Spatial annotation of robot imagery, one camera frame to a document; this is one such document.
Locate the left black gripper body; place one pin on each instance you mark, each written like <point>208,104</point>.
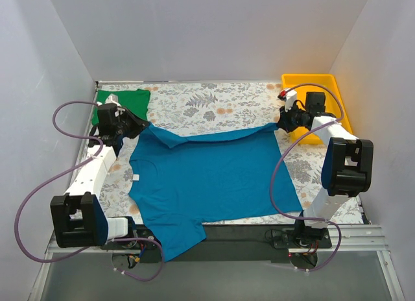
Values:
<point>130,123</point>

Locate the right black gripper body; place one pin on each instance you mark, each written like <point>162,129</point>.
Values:
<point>286,121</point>

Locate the blue t shirt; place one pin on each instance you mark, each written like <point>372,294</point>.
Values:
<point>183,182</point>

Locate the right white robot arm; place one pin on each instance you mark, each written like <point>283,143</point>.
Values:
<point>346,170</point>

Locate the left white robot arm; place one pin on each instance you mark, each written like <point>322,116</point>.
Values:
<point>78,218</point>

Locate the folded green t shirt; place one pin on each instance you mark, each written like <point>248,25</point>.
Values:
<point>136,101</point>

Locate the floral table mat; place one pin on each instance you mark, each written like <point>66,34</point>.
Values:
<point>190,109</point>

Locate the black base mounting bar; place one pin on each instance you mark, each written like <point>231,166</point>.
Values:
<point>296,237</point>

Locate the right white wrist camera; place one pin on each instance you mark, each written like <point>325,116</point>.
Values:
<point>289,97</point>

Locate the aluminium frame rail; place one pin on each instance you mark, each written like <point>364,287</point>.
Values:
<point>349,237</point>

